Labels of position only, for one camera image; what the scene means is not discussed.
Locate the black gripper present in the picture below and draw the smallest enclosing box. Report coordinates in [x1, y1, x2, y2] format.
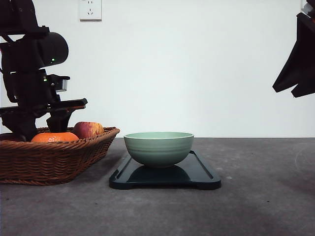
[0, 69, 88, 142]
[272, 0, 315, 93]

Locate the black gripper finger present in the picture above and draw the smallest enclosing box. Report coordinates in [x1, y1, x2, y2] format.
[291, 82, 315, 98]

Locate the green ceramic bowl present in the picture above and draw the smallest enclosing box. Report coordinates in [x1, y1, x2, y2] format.
[124, 132, 194, 168]

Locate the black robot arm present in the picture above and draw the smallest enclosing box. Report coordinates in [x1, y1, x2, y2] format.
[0, 0, 88, 135]

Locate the brown wicker basket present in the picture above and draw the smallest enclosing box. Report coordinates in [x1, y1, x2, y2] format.
[0, 127, 120, 185]

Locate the orange fruit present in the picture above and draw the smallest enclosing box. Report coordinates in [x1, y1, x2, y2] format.
[31, 132, 80, 143]

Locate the dark red plum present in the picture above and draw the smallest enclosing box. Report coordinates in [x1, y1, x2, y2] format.
[0, 133, 26, 142]

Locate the red yellow apple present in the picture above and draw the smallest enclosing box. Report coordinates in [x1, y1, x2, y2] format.
[74, 121, 104, 139]

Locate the dark rectangular tray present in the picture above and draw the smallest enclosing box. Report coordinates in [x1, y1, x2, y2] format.
[109, 150, 221, 190]

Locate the white wall socket left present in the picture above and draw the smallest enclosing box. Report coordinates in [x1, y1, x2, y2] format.
[79, 0, 102, 22]

